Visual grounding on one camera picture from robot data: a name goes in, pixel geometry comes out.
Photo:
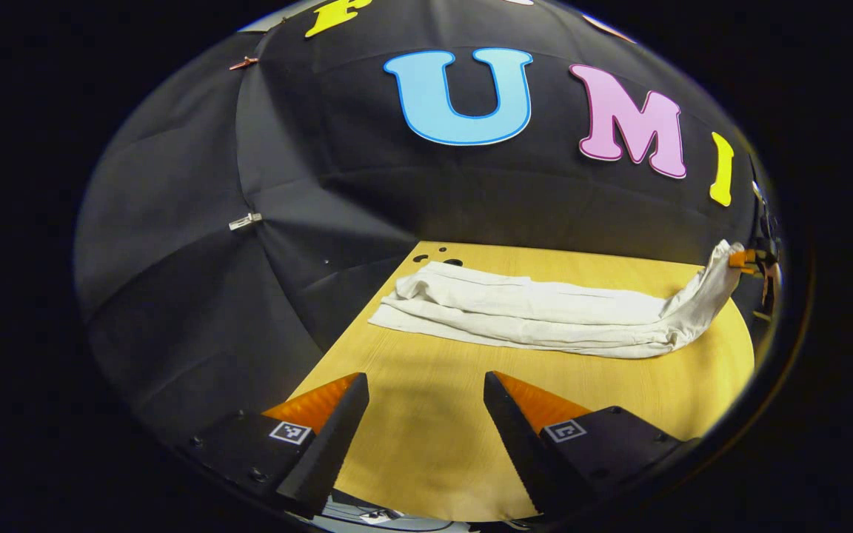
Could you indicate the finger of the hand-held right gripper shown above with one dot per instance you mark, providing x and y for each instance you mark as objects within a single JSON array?
[{"x": 742, "y": 259}]

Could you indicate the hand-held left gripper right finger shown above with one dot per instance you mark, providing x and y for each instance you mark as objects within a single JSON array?
[{"x": 519, "y": 451}]

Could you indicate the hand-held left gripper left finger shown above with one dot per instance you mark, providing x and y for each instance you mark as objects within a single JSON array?
[{"x": 334, "y": 444}]

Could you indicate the white jeans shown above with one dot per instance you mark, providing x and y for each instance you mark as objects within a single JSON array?
[{"x": 530, "y": 311}]

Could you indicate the white cloth clip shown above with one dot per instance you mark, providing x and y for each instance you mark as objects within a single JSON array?
[{"x": 245, "y": 220}]

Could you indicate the black backdrop cloth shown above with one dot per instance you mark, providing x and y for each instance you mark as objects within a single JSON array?
[{"x": 286, "y": 185}]

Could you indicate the red cloth clip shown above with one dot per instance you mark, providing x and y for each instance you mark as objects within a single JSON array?
[{"x": 243, "y": 63}]

